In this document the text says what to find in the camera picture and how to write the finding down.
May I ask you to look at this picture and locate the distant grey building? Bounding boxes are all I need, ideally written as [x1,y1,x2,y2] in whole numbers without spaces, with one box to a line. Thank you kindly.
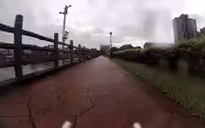
[99,43,111,53]

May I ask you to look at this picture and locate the red paved path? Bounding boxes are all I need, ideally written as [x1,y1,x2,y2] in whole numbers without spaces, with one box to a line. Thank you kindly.
[0,55,204,128]

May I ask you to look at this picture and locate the street lamp pole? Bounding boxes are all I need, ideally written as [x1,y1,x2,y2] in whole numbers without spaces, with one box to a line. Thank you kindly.
[58,4,73,66]
[108,31,114,56]

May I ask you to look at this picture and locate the distant trees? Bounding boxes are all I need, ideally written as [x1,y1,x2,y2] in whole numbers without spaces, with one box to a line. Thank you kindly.
[111,43,143,52]

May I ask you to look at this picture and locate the low wide building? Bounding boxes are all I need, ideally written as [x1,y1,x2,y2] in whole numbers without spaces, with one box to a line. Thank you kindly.
[143,41,175,50]

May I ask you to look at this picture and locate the robot's own part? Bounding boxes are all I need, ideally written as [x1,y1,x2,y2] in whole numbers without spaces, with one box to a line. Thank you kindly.
[132,121,143,128]
[61,120,73,128]

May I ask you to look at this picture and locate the grass strip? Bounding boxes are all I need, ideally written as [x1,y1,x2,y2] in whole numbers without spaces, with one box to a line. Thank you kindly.
[108,56,205,126]

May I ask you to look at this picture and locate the green hedge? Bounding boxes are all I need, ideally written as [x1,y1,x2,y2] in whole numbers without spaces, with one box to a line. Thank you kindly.
[111,34,205,79]

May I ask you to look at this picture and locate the tall grey building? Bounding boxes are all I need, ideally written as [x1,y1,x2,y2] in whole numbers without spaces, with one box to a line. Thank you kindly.
[172,13,199,44]

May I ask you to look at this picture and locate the grey water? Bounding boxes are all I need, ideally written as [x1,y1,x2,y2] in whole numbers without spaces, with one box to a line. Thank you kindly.
[0,59,74,84]

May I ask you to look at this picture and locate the dark wooden rail fence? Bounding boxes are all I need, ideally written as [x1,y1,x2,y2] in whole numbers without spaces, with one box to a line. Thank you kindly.
[0,14,102,91]

